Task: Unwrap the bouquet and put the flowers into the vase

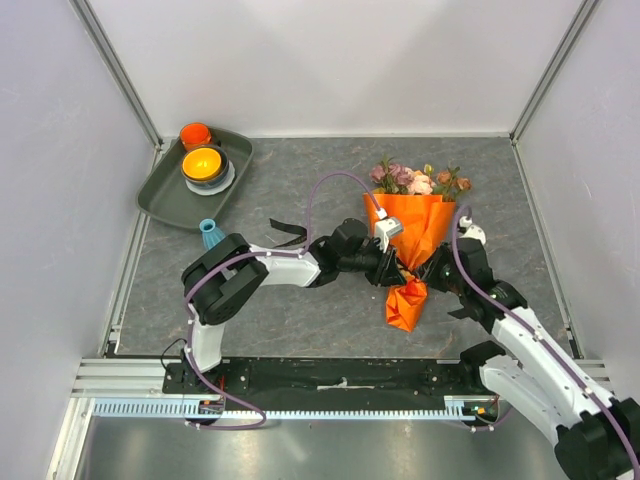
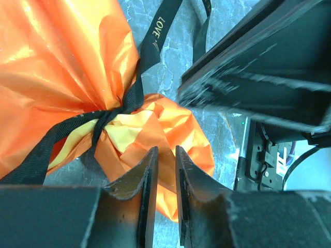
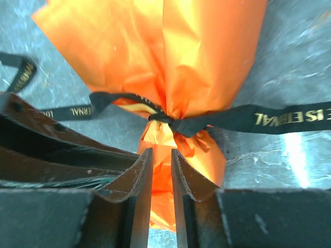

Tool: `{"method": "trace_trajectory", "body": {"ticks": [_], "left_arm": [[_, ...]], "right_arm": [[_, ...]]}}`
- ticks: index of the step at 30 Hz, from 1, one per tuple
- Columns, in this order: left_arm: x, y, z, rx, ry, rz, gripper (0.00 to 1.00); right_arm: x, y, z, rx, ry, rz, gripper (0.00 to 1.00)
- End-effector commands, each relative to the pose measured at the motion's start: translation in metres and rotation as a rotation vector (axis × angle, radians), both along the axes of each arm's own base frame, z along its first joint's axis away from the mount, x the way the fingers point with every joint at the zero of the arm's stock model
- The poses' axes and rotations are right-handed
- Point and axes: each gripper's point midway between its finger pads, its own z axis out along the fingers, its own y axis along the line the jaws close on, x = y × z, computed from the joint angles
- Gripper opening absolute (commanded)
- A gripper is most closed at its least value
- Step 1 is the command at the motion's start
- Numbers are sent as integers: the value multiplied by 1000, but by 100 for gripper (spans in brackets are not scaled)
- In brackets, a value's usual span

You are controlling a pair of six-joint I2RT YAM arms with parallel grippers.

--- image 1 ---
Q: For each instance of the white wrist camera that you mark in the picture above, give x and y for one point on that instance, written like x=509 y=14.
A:
x=386 y=228
x=468 y=229

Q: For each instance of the white plate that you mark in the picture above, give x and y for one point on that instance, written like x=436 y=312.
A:
x=226 y=180

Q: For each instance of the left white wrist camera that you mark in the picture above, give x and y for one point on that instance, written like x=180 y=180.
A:
x=386 y=228

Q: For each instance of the left aluminium frame post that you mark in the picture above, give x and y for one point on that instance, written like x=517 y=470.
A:
x=98 y=35

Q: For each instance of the blue ribbed vase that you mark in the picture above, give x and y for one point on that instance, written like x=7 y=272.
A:
x=211 y=233

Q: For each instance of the grey slotted cable duct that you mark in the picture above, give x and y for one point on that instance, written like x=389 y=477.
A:
x=447 y=408

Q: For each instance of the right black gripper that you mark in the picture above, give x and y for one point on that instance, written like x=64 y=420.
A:
x=428 y=270

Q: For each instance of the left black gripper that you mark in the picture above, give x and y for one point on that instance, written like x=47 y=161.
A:
x=386 y=272

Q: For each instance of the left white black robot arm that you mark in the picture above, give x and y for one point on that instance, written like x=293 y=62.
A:
x=219 y=283

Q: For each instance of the right aluminium frame post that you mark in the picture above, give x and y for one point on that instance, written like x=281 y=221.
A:
x=558 y=59

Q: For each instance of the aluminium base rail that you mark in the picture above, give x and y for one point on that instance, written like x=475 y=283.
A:
x=125 y=378

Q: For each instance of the aluminium frame post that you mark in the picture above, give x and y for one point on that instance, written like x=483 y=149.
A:
x=558 y=59
x=98 y=35

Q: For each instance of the orange bowl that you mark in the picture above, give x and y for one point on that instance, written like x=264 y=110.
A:
x=202 y=164

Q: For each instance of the dark grey bowl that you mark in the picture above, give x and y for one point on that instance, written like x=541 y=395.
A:
x=225 y=167

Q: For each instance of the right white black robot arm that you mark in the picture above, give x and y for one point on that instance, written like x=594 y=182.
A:
x=593 y=433

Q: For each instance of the orange plastic cup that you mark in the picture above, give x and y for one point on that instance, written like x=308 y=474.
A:
x=195 y=135

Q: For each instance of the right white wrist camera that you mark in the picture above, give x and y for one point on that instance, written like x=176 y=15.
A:
x=468 y=229

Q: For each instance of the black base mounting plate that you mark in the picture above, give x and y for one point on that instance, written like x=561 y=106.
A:
x=258 y=375

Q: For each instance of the black ribbon with gold text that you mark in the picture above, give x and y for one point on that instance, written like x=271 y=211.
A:
x=299 y=233

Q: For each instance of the grey green plastic tray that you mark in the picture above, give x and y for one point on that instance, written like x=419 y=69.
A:
x=166 y=197

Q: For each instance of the orange flower bouquet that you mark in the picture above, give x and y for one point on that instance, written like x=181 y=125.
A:
x=423 y=200

